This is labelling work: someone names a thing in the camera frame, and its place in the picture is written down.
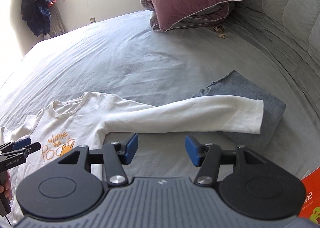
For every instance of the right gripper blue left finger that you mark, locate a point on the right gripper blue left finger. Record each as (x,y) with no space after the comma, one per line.
(115,155)

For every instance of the red booklet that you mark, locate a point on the red booklet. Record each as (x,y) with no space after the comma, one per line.
(311,206)

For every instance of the folded grey sweater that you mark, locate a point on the folded grey sweater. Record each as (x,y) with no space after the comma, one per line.
(263,110)

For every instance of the folded grey pink quilt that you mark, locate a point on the folded grey pink quilt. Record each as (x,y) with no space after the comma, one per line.
(212,16)

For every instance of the dark blue hanging jacket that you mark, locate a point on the dark blue hanging jacket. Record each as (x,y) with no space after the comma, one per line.
(36,13)

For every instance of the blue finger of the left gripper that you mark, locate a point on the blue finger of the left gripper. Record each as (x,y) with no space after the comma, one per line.
(20,144)
(33,147)

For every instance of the person's left hand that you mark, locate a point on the person's left hand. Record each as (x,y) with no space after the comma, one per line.
(6,188)

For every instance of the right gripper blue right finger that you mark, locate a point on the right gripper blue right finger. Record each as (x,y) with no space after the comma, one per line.
(205,156)

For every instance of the small beige keychain trinket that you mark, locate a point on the small beige keychain trinket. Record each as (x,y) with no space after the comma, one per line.
(220,31)

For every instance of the wall socket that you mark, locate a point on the wall socket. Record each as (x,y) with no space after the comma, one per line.
(92,19)

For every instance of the white Winnie Pooh sweatshirt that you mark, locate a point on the white Winnie Pooh sweatshirt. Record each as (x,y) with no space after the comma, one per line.
(61,126)

